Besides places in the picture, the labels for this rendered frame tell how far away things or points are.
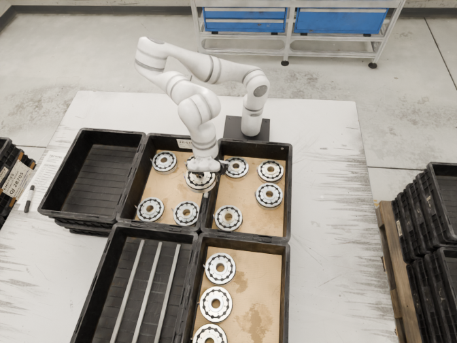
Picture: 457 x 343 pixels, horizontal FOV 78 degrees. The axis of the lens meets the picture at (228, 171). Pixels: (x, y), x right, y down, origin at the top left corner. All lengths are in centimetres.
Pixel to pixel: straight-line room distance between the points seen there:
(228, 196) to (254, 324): 45
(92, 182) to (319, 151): 103
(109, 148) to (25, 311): 70
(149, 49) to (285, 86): 199
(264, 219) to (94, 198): 68
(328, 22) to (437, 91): 114
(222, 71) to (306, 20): 185
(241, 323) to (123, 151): 85
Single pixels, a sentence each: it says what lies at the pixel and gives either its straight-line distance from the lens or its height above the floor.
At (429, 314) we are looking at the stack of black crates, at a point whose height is 27.
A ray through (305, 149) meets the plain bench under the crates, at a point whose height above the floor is 70.
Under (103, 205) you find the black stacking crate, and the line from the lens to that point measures 123.
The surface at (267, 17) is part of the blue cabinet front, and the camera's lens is 277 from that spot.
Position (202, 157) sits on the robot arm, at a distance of 80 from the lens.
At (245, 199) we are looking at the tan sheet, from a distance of 111.
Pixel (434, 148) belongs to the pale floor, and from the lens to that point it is 269.
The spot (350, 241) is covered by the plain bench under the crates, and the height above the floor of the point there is 70.
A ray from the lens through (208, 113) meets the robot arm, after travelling 69.
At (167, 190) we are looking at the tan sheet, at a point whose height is 83.
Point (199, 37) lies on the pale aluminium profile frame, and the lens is 292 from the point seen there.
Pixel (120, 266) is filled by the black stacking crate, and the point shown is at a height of 83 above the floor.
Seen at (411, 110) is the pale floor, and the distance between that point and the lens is 289.
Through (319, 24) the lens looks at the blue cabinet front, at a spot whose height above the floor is 40.
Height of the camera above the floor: 182
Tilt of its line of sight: 58 degrees down
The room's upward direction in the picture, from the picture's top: 5 degrees counter-clockwise
